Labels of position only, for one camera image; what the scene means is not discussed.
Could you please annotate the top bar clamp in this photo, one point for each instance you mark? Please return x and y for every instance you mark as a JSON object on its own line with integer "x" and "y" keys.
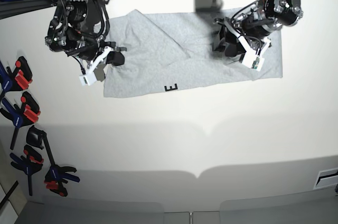
{"x": 16, "y": 80}

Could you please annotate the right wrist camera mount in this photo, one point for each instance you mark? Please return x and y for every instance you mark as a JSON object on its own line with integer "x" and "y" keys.
{"x": 89, "y": 76}

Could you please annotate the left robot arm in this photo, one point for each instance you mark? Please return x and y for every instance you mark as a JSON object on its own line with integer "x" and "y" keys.
{"x": 283, "y": 13}

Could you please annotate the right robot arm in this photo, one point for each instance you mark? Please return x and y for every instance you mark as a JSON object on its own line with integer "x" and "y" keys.
{"x": 65, "y": 34}

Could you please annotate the long bar clamp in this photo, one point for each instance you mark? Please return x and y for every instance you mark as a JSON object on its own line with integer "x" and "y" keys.
{"x": 56, "y": 176}

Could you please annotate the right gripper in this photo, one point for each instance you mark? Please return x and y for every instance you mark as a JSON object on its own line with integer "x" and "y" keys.
{"x": 88, "y": 50}

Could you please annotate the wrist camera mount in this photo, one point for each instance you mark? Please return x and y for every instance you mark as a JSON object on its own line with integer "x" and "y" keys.
{"x": 89, "y": 76}
{"x": 253, "y": 58}

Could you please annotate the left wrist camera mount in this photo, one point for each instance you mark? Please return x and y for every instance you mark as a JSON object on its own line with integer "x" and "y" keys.
{"x": 253, "y": 58}

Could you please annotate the grey T-shirt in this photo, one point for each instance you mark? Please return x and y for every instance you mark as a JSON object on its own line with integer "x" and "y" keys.
{"x": 173, "y": 51}

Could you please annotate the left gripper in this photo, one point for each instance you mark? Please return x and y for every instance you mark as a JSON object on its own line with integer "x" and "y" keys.
{"x": 253, "y": 24}

